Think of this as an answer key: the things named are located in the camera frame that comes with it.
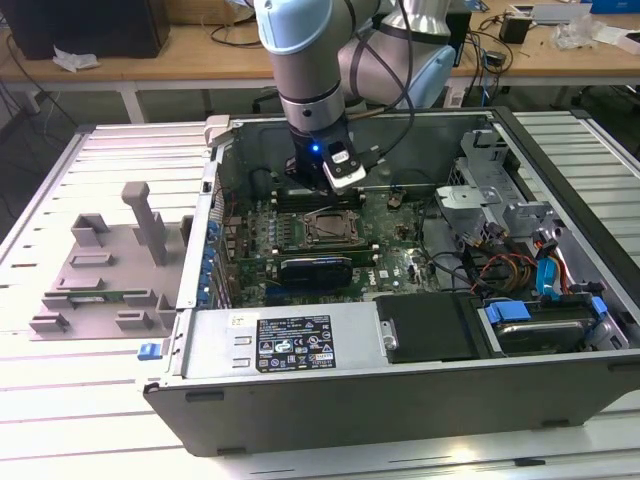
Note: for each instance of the black office chair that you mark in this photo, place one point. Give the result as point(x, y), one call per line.
point(612, 107)

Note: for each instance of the hard disk in blue carrier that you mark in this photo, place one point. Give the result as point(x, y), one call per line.
point(540, 337)

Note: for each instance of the blue case latch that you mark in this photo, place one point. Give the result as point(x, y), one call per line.
point(148, 352)

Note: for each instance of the grey flat box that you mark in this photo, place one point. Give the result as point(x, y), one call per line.
point(560, 14)

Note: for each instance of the grey case release latch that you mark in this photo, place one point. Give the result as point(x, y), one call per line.
point(217, 129)

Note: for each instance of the small black device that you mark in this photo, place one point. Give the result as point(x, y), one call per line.
point(496, 57)

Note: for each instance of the clear plastic bag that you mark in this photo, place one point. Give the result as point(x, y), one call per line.
point(575, 32)

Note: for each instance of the slim black tower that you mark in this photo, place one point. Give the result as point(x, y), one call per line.
point(465, 35)

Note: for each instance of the coin cell battery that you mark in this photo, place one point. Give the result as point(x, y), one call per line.
point(394, 201)

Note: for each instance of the black graphics card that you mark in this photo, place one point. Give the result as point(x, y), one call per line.
point(315, 272)

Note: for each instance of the small black box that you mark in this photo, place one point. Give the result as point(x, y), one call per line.
point(514, 29)

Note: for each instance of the crumpled white paper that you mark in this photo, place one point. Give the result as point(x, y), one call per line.
point(75, 60)

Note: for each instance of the black plastic shroud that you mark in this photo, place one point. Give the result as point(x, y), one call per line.
point(430, 325)

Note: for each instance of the black RAM slot bank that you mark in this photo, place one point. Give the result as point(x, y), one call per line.
point(360, 252)
point(287, 201)

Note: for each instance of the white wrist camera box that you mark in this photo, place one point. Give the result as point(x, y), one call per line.
point(350, 177)

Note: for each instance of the silver power supply unit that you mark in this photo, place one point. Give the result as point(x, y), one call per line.
point(210, 340)

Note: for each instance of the wooden desk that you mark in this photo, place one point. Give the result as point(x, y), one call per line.
point(200, 60)

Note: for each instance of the CPU socket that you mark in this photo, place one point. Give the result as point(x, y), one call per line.
point(304, 242)

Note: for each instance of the open grey PC case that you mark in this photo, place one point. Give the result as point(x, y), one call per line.
point(400, 405)

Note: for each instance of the green RAM stick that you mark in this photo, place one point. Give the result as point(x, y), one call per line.
point(112, 296)

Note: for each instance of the white flat box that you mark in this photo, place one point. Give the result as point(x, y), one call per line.
point(617, 40)

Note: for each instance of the blue box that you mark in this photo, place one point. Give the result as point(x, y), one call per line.
point(615, 5)

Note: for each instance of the large black computer tower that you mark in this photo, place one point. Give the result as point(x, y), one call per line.
point(100, 30)

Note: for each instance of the black round chassis speaker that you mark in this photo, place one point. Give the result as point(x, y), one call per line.
point(260, 181)

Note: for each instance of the silver metal drive cage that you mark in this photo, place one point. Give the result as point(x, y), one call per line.
point(465, 197)

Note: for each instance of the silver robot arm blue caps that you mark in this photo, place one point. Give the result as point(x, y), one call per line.
point(305, 65)

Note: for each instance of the green motherboard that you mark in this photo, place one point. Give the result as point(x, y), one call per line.
point(390, 240)

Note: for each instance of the grey parts rack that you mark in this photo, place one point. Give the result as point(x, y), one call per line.
point(125, 280)

